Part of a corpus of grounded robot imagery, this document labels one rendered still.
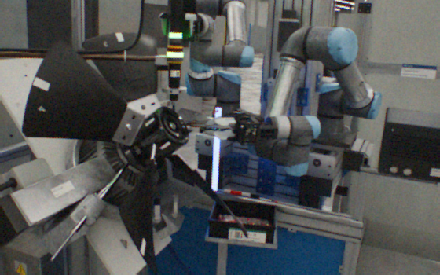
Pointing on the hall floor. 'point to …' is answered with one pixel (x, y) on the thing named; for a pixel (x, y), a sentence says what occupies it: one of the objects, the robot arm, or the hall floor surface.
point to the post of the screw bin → (221, 258)
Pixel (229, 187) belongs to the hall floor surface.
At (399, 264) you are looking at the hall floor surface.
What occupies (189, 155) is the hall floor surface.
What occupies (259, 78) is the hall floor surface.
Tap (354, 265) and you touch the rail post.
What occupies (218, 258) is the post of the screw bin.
